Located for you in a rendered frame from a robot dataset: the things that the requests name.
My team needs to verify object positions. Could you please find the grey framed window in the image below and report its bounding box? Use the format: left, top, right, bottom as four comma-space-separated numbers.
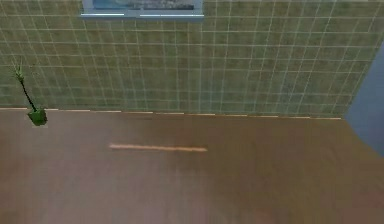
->
80, 0, 205, 20

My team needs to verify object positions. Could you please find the green potted house plant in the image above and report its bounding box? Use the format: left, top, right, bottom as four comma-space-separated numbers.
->
11, 61, 49, 127

